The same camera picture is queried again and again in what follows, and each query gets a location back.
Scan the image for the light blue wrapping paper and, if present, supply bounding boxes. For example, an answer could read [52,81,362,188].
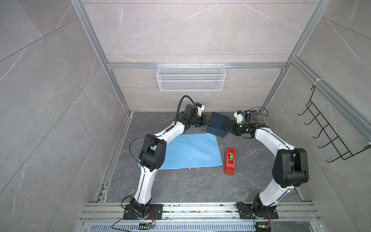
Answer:
[138,133,224,171]

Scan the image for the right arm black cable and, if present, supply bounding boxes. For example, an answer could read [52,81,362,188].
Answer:
[247,106,269,117]

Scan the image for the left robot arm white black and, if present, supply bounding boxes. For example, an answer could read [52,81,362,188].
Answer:
[129,102,212,218]

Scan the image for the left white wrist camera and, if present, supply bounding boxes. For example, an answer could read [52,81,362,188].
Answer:
[195,102,205,117]

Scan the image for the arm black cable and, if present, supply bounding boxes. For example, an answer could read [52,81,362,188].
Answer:
[173,95,196,125]
[247,106,269,117]

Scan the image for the white wire mesh basket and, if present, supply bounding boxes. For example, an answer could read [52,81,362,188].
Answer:
[156,64,227,91]

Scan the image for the aluminium mounting rail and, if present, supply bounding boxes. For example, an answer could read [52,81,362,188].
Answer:
[78,202,326,232]

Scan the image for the black wire hook rack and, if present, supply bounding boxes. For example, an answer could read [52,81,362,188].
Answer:
[298,85,371,163]

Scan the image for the dark navy gift box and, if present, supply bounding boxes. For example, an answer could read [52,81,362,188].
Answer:
[206,112,231,138]

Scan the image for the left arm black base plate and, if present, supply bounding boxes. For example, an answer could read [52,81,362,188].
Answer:
[123,204,164,220]

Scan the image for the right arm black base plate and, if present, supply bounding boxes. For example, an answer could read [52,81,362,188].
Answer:
[236,202,279,219]

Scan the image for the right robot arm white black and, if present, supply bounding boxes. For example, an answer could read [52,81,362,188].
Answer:
[222,110,309,218]

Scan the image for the red tape dispenser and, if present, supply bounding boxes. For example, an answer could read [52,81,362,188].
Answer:
[224,148,236,175]

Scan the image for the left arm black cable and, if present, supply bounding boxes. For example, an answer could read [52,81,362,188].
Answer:
[173,95,196,125]

